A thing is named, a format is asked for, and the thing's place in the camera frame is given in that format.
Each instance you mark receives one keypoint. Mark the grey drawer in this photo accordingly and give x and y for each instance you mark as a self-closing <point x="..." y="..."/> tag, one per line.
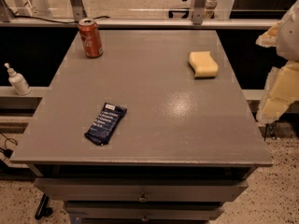
<point x="151" y="211"/>
<point x="141" y="190"/>

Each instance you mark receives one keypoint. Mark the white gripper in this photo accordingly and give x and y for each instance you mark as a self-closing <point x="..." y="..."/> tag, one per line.
<point x="290" y="36"/>

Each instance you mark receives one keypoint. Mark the grey lower drawer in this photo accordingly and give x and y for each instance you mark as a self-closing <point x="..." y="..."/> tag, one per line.
<point x="151" y="211"/>

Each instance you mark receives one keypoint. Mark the yellow sponge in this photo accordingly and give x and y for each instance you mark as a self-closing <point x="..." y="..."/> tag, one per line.
<point x="203" y="64"/>

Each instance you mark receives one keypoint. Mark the blue rxbar blueberry wrapper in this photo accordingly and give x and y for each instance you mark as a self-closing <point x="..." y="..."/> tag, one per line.
<point x="105" y="124"/>

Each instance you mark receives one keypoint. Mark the red coke can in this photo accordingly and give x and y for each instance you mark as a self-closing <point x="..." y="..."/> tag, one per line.
<point x="90" y="38"/>

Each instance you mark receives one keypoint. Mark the white pump bottle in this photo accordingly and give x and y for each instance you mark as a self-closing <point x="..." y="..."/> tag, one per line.
<point x="17" y="81"/>

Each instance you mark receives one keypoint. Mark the grey top drawer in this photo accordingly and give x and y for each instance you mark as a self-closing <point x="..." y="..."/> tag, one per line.
<point x="141" y="190"/>

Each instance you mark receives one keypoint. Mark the black table leg foot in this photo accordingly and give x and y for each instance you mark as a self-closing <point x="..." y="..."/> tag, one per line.
<point x="43" y="210"/>

